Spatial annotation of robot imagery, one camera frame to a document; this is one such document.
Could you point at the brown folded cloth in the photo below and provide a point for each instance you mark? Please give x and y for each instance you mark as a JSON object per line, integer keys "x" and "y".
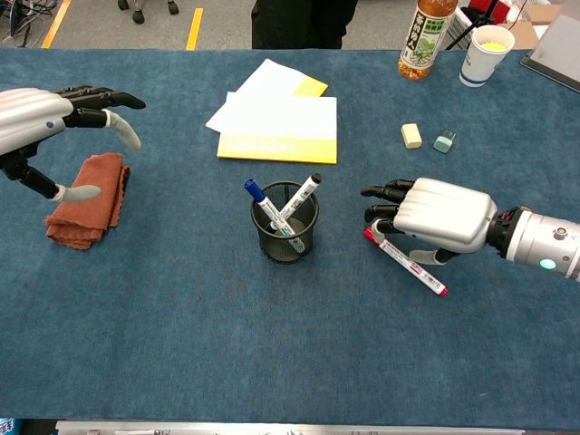
{"x": 90, "y": 213}

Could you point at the blue printed packet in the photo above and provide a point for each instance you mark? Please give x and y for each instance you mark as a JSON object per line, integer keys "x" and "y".
{"x": 9, "y": 427}

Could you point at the black tripod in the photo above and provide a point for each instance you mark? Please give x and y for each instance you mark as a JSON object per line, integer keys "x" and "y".
{"x": 471, "y": 28}

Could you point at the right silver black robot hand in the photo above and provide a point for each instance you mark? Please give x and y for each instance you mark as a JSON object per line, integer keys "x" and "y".
{"x": 444, "y": 213}

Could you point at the person in black clothes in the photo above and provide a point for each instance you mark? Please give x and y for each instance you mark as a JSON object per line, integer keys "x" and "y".
{"x": 299, "y": 22}

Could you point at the aluminium frame rail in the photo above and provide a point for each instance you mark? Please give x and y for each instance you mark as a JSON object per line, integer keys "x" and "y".
{"x": 272, "y": 428}

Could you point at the blue cap whiteboard marker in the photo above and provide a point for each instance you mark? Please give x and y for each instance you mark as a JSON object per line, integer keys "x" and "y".
{"x": 256, "y": 190}

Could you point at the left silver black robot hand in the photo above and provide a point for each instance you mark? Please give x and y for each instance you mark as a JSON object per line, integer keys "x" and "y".
{"x": 27, "y": 113}

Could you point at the cream eraser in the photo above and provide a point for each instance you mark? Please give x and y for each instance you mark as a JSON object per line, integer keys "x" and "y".
{"x": 411, "y": 136}

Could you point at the black round cup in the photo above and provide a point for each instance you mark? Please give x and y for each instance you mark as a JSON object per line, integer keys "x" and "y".
{"x": 285, "y": 251}

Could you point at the tea bottle with green label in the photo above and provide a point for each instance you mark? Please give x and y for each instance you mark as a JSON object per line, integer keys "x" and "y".
{"x": 423, "y": 45}

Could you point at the grey tablet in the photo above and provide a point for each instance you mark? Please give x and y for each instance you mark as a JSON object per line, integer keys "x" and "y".
{"x": 562, "y": 50}

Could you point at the yellow white Lexicon notebook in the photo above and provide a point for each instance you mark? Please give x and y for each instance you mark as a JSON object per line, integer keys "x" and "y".
{"x": 281, "y": 122}

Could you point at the brown cardboard box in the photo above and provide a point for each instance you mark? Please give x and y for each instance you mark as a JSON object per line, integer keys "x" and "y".
{"x": 528, "y": 34}

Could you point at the black cap whiteboard marker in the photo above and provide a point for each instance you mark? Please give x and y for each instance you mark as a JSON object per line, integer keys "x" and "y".
{"x": 301, "y": 195}

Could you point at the blue felt table cover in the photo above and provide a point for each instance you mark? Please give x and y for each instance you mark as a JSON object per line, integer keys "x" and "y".
{"x": 181, "y": 317}

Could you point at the office chair wheel base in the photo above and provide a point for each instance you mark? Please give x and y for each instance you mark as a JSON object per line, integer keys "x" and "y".
{"x": 138, "y": 17}

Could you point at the yellow white plain notebook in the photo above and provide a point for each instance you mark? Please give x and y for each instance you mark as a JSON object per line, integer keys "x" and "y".
{"x": 272, "y": 77}

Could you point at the white paper cup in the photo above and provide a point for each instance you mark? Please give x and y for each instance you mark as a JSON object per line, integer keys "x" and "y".
{"x": 480, "y": 63}

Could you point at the red cap whiteboard marker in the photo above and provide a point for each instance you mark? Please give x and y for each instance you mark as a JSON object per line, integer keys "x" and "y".
{"x": 417, "y": 269}

